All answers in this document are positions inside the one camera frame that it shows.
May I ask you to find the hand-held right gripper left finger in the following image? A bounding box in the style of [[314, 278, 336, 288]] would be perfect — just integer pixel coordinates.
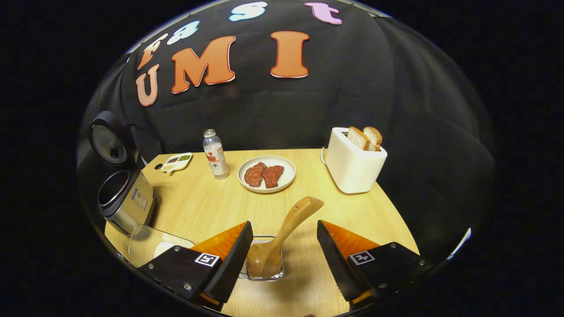
[[139, 220, 254, 311]]

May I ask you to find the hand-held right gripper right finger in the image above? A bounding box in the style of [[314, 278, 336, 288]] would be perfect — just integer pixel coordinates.
[[316, 220, 434, 309]]

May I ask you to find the metal wire chopstick holder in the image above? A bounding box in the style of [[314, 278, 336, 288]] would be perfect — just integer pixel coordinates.
[[238, 236, 286, 282]]

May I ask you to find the wooden spoon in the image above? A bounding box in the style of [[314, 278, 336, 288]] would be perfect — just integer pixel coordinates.
[[246, 196, 324, 278]]

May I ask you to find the silver black rice cooker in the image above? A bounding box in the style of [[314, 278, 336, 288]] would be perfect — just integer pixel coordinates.
[[77, 110, 157, 236]]

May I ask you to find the clear glass rice container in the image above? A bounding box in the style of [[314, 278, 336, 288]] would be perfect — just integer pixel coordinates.
[[128, 225, 196, 268]]

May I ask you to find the red meat slice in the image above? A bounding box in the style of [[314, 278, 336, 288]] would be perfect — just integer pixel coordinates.
[[263, 165, 285, 188], [244, 162, 267, 188]]

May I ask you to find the white toaster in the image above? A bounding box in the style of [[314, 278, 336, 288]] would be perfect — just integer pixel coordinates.
[[324, 127, 388, 194]]

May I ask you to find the white round plate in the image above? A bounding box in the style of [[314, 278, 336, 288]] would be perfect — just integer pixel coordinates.
[[237, 155, 296, 194]]

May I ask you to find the clear plastic drink bottle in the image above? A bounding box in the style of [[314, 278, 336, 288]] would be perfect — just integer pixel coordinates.
[[203, 129, 230, 180]]

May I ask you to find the white divided bean dish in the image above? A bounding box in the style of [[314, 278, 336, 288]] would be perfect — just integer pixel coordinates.
[[161, 152, 193, 173]]

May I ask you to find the toasted bread slice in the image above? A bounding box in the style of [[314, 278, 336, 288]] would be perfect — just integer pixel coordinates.
[[363, 126, 383, 151], [347, 126, 371, 151]]

